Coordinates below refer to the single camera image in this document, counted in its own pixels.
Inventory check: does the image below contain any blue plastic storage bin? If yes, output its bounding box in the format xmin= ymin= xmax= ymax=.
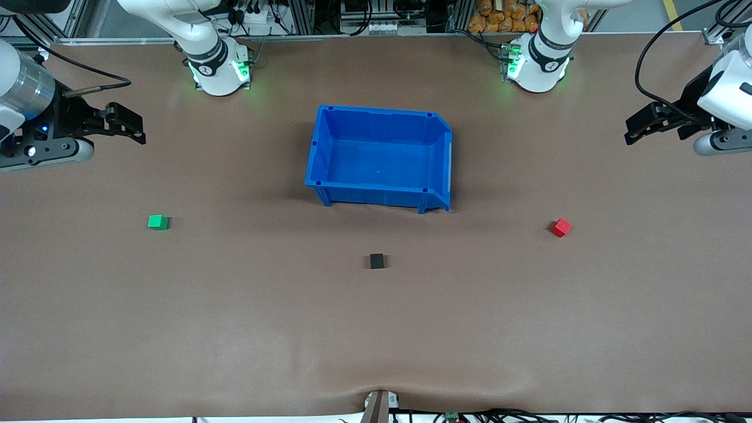
xmin=304 ymin=105 xmax=454 ymax=214

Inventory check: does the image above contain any brown table mat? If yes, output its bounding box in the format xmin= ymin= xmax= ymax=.
xmin=0 ymin=32 xmax=752 ymax=421

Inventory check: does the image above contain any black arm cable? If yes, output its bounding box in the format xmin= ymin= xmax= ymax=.
xmin=634 ymin=0 xmax=729 ymax=127
xmin=12 ymin=16 xmax=132 ymax=98

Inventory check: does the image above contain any white power strip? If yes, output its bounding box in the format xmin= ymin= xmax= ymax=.
xmin=231 ymin=5 xmax=277 ymax=36

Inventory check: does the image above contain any orange snack bags pile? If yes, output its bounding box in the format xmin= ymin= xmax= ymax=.
xmin=468 ymin=0 xmax=542 ymax=34

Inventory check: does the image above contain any metal table edge clamp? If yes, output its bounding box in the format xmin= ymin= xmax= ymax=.
xmin=363 ymin=389 xmax=401 ymax=423

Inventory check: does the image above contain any aluminium frame post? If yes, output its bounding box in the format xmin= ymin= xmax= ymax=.
xmin=11 ymin=0 xmax=90 ymax=42
xmin=701 ymin=0 xmax=752 ymax=46

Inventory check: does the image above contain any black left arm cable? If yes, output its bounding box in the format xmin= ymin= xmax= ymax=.
xmin=634 ymin=0 xmax=729 ymax=127

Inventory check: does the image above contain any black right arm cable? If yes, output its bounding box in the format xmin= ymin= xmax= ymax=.
xmin=12 ymin=16 xmax=132 ymax=98

